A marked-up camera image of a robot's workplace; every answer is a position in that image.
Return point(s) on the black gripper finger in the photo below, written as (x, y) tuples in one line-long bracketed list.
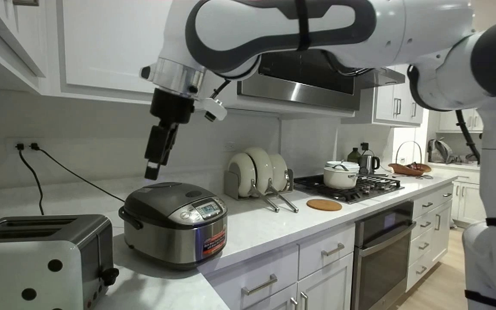
[(166, 152), (152, 161)]

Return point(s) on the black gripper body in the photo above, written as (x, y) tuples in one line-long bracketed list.
[(171, 109)]

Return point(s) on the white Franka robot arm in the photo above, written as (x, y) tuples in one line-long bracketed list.
[(431, 35)]

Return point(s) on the white toaster with black dots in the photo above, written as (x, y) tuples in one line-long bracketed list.
[(7, 276)]

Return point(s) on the stainless rice cooker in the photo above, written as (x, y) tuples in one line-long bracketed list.
[(162, 242)]

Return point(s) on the cream frying pan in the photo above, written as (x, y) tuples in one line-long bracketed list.
[(259, 173)]

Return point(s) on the cream deep sauce pan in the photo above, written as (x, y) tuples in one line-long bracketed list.
[(279, 173)]

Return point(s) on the stainless steel microwave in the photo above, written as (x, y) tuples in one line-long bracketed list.
[(300, 92)]

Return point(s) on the white drawer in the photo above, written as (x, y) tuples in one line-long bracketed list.
[(310, 252), (231, 281)]

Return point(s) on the round cork trivet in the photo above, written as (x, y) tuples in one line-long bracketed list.
[(324, 205)]

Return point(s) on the white lidded pot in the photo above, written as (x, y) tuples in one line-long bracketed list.
[(341, 176)]

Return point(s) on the green bottle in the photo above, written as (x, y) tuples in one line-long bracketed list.
[(353, 155)]

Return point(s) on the dark steel kettle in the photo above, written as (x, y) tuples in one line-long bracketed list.
[(367, 164)]

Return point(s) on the black gas cooktop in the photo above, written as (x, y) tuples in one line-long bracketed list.
[(386, 185)]

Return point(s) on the white upper cabinets beside microwave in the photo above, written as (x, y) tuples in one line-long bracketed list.
[(400, 109)]

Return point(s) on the stainless steel oven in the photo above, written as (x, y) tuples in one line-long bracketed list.
[(379, 269)]

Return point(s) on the white base cabinet with drawers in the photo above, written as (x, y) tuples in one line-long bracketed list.
[(422, 230)]

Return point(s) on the chrome kitchen faucet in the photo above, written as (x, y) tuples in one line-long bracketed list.
[(439, 150)]

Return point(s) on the distant white upper cabinets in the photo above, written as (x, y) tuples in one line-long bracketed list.
[(448, 121)]

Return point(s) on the distant white cabinets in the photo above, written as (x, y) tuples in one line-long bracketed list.
[(448, 121), (465, 200)]

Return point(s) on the distant white lower cabinets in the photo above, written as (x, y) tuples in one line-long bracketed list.
[(465, 200)]

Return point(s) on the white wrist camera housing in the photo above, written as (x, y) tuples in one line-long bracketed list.
[(216, 109)]

